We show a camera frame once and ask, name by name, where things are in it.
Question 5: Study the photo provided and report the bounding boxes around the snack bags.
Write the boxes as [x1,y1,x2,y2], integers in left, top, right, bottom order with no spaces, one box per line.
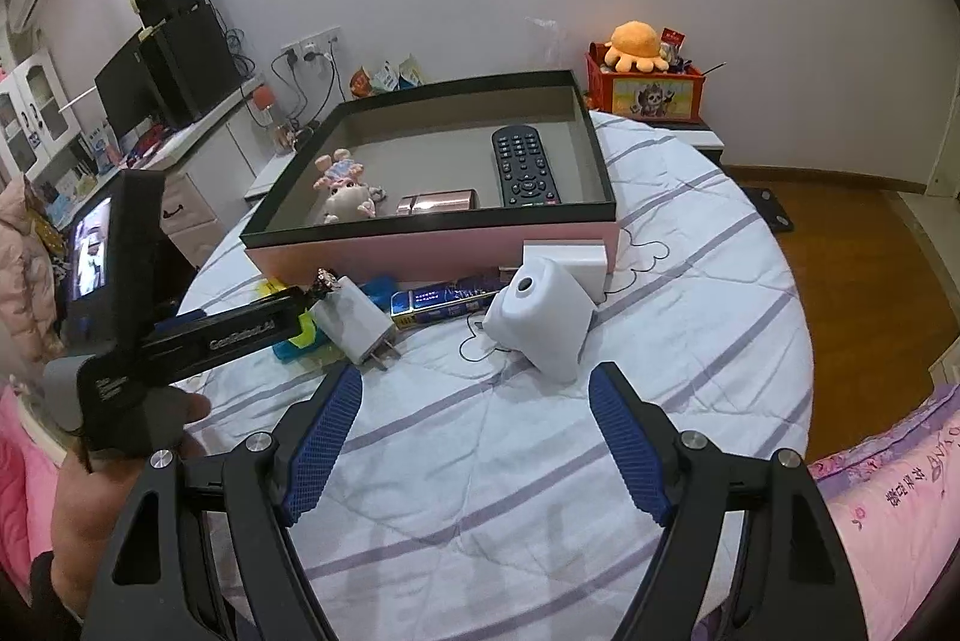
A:
[348,54,428,100]

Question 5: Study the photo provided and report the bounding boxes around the black TV remote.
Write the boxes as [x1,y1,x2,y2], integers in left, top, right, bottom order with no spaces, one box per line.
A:
[491,124,562,209]

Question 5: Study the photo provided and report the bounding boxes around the blue rectangular case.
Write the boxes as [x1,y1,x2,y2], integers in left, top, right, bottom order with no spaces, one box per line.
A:
[275,301,337,360]

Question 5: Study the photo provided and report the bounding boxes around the orange octopus plush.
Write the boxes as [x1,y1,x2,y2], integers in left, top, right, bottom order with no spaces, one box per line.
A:
[604,20,669,74]

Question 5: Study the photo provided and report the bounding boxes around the wall power strip outlet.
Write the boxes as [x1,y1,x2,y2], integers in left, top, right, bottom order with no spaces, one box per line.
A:
[280,26,342,62]

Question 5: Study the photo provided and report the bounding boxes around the black computer monitor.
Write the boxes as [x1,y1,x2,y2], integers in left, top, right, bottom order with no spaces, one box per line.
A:
[94,35,163,139]

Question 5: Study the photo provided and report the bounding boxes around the white glass cabinet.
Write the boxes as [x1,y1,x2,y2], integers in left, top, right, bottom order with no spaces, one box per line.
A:
[0,49,82,179]

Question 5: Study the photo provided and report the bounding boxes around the orange capped bottle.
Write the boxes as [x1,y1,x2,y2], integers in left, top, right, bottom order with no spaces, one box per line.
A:
[251,83,291,153]

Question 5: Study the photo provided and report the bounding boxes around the person left hand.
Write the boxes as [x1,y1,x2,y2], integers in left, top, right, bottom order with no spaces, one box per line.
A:
[50,387,214,615]

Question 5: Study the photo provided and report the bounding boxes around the clear plastic bag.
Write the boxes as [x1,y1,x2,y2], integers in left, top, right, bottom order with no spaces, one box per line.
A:
[524,17,581,70]

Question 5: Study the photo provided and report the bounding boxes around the black floor scale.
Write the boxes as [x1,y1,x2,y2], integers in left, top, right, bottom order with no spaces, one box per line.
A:
[742,186,794,235]

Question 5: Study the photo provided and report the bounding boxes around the white square power adapter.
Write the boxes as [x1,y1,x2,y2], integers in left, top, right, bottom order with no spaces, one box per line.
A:
[523,241,608,304]

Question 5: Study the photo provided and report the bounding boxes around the black hair clip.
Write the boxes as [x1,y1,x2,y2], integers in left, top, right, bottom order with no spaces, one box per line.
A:
[308,269,342,303]

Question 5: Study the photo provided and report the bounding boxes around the pink pig doll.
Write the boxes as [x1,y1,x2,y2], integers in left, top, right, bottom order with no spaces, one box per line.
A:
[314,148,386,225]

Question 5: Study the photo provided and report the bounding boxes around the black computer tower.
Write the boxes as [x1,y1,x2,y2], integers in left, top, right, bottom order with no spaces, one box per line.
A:
[139,4,241,131]

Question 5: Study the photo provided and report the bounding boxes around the pink bedding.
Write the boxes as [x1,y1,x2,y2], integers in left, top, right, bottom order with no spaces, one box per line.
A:
[809,382,958,639]

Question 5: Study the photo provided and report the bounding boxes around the pink padded jacket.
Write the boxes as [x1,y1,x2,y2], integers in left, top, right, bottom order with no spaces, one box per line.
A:
[0,175,64,365]

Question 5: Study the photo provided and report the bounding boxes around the red toy crate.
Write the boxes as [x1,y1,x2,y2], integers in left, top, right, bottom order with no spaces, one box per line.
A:
[586,43,706,124]

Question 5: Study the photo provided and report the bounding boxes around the blue gold foil box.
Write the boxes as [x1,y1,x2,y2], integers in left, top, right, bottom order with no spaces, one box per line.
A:
[389,274,506,329]

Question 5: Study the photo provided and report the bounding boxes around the white plug night light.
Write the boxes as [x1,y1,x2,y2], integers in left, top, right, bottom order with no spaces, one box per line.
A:
[483,257,596,384]

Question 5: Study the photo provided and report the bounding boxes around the yellow highlighter marker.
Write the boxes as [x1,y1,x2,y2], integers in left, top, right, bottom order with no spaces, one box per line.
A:
[257,278,317,352]

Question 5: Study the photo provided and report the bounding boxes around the white USB charger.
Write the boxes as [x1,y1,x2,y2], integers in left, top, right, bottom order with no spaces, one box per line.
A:
[309,277,395,366]

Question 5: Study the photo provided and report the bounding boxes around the white desk with drawers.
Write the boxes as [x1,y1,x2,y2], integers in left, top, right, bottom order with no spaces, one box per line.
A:
[44,75,272,271]

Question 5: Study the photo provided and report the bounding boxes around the pink black-rimmed storage box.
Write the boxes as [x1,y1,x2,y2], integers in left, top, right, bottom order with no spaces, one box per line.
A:
[241,70,619,285]

